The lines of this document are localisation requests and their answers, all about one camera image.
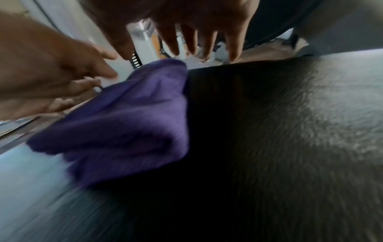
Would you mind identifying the person's left hand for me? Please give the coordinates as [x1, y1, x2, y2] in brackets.
[0, 12, 119, 121]

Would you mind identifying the purple cleaning cloth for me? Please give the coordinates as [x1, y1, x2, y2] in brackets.
[26, 58, 191, 189]

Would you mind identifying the person's right hand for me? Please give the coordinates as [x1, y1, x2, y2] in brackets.
[80, 0, 261, 62]

